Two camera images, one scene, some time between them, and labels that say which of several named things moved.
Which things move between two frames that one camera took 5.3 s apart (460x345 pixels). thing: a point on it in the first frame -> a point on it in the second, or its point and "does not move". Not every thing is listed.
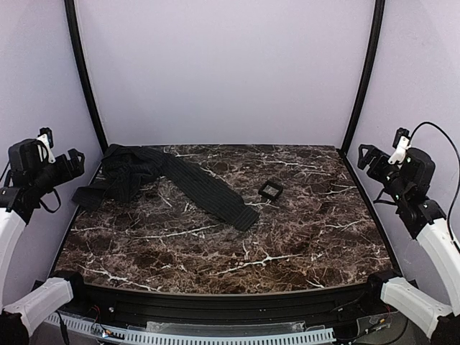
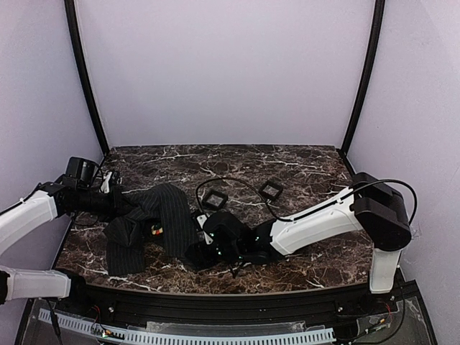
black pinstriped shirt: x=126 y=169 -> x=161 y=214
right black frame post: x=376 y=29 does not move
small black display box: x=271 y=190 does not move
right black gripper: x=378 y=165 -> x=200 y=251
